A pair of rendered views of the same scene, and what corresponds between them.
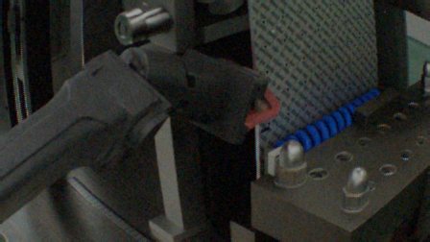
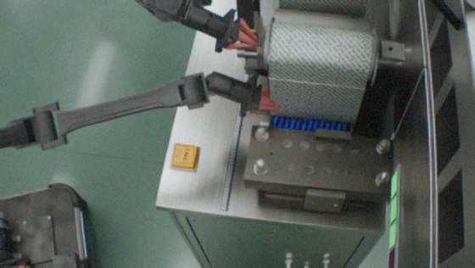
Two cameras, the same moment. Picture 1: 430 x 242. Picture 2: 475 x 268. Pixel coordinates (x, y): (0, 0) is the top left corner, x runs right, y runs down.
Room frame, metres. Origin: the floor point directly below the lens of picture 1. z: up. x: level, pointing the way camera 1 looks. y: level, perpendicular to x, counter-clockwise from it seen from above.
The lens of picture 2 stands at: (0.28, -0.52, 2.19)
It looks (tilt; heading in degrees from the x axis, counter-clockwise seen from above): 62 degrees down; 54
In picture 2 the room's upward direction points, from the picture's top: 8 degrees counter-clockwise
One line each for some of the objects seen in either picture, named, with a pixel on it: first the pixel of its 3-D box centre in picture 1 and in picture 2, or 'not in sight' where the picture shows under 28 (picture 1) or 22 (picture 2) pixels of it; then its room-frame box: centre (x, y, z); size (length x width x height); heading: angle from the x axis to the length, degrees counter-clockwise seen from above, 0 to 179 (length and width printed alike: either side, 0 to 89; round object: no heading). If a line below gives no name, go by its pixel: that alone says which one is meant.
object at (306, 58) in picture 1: (325, 52); (315, 103); (0.83, -0.14, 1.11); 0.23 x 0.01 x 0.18; 128
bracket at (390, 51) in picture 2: not in sight; (393, 51); (0.99, -0.23, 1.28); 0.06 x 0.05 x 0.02; 128
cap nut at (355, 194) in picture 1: (356, 186); (260, 164); (0.63, -0.14, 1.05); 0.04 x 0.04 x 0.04
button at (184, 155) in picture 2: not in sight; (184, 156); (0.53, 0.09, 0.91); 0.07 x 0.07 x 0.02; 38
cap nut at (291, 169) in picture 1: (292, 160); (261, 131); (0.70, -0.07, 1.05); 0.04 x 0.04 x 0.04
